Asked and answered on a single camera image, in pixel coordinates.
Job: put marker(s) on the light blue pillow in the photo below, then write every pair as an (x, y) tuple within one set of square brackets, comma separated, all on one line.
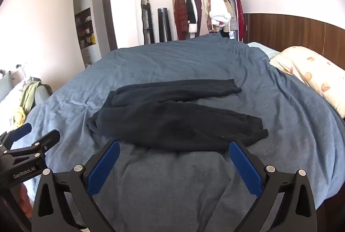
[(261, 49)]

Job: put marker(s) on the wooden headboard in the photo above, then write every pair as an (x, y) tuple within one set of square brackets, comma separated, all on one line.
[(296, 32)]

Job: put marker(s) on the black pants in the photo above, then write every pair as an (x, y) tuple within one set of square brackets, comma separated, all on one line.
[(167, 116)]

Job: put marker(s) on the cream printed pillow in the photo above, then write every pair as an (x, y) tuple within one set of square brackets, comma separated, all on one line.
[(310, 70)]

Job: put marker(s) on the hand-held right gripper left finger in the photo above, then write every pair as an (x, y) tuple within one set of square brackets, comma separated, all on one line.
[(103, 167)]

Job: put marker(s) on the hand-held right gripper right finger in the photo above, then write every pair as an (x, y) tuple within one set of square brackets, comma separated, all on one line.
[(245, 167)]

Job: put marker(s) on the yellow-green jacket on chair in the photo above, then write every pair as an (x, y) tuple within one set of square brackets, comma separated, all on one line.
[(8, 91)]

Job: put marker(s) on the black cylinder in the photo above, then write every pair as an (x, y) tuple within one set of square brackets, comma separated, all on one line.
[(164, 24)]

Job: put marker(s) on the black ladder stand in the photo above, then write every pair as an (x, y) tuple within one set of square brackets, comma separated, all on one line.
[(148, 24)]

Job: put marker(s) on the arched wall shelf niche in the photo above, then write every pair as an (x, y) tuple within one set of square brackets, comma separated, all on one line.
[(85, 29)]

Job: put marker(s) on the dark wooden door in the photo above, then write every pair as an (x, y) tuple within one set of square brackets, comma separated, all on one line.
[(109, 24)]

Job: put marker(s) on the wavy standing mirror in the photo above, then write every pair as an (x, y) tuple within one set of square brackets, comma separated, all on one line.
[(139, 13)]

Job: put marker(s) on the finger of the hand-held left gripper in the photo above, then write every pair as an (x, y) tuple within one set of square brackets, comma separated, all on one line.
[(45, 141), (18, 130)]

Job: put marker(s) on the yellow cloth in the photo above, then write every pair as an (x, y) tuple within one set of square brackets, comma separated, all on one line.
[(19, 116)]

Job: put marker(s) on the blue blanket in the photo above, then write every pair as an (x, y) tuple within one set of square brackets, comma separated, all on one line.
[(188, 64)]

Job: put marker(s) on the clothes rack with clothes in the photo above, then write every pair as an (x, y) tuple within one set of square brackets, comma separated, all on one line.
[(204, 8)]

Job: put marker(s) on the green cloth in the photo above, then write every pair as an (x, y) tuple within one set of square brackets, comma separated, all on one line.
[(29, 94)]

